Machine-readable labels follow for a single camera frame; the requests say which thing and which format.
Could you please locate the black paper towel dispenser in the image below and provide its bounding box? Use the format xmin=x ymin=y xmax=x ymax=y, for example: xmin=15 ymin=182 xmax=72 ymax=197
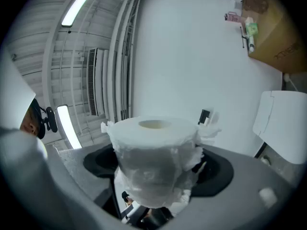
xmin=198 ymin=109 xmax=212 ymax=126

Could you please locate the green tissue pack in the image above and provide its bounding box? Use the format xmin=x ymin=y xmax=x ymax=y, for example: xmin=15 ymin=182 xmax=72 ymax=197
xmin=244 ymin=16 xmax=259 ymax=36

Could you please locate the thick white toilet paper roll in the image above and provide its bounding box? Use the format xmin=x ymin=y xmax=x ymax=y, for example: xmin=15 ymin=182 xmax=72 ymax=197
xmin=100 ymin=115 xmax=223 ymax=209

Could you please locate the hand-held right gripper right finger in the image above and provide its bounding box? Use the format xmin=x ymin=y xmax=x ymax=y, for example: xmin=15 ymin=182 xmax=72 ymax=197
xmin=153 ymin=144 xmax=298 ymax=230

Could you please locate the thin black bracket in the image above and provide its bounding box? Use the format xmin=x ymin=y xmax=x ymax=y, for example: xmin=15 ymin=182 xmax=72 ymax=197
xmin=239 ymin=26 xmax=248 ymax=49

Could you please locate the white air conditioner unit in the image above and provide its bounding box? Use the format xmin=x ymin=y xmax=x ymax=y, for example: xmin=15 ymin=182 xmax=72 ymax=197
xmin=86 ymin=47 xmax=111 ymax=117

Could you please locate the large cardboard box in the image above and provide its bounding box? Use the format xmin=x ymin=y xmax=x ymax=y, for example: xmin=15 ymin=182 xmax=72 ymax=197
xmin=241 ymin=0 xmax=307 ymax=74

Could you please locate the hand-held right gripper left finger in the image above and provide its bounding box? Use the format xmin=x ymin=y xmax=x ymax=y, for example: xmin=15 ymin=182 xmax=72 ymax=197
xmin=0 ymin=127 xmax=131 ymax=230

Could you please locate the long ceiling light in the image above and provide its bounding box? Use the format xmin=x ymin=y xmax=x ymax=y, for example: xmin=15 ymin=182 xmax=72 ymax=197
xmin=56 ymin=104 xmax=83 ymax=150
xmin=61 ymin=0 xmax=98 ymax=28

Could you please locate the person's face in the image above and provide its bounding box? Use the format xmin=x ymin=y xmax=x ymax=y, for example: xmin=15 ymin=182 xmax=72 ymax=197
xmin=19 ymin=106 xmax=40 ymax=137

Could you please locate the white tube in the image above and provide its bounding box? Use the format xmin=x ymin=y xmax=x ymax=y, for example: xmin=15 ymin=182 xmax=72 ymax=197
xmin=248 ymin=34 xmax=256 ymax=53

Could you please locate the black head-mounted camera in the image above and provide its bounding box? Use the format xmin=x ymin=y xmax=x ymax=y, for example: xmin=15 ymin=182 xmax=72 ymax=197
xmin=32 ymin=98 xmax=59 ymax=140

